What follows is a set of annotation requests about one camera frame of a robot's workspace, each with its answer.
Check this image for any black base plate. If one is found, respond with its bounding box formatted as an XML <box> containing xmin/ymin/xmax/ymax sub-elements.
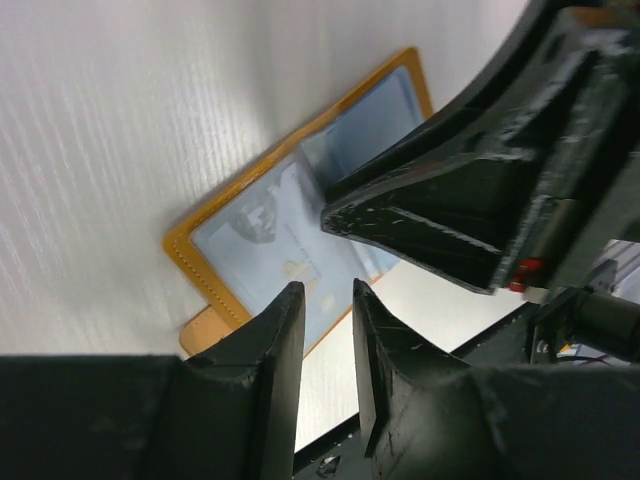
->
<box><xmin>293</xmin><ymin>301</ymin><xmax>536</xmax><ymax>479</ymax></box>

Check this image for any yellow leather card holder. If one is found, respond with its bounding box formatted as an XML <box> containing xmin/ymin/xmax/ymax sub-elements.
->
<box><xmin>163</xmin><ymin>47</ymin><xmax>433</xmax><ymax>355</ymax></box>

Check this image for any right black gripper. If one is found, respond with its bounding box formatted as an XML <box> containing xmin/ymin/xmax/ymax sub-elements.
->
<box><xmin>321</xmin><ymin>1</ymin><xmax>639</xmax><ymax>360</ymax></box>

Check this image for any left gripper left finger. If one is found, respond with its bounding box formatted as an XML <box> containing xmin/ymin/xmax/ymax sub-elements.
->
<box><xmin>1</xmin><ymin>282</ymin><xmax>305</xmax><ymax>479</ymax></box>

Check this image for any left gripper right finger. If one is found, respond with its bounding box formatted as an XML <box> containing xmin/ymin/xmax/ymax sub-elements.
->
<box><xmin>353</xmin><ymin>281</ymin><xmax>639</xmax><ymax>479</ymax></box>

